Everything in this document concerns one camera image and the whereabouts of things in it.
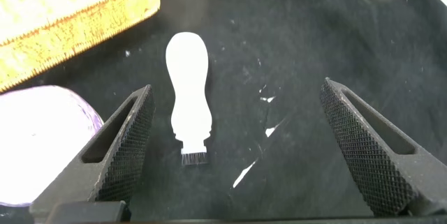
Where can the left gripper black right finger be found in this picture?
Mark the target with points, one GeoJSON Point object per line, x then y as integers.
{"type": "Point", "coordinates": [384, 168]}

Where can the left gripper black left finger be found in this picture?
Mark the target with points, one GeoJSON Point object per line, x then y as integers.
{"type": "Point", "coordinates": [115, 168]}

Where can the purple garbage bag roll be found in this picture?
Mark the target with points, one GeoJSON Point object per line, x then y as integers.
{"type": "Point", "coordinates": [35, 140]}

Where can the white brush bottle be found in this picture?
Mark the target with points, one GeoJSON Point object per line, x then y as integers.
{"type": "Point", "coordinates": [188, 95]}

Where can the rectangular wicker basket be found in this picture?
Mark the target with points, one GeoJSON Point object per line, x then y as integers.
{"type": "Point", "coordinates": [52, 25]}

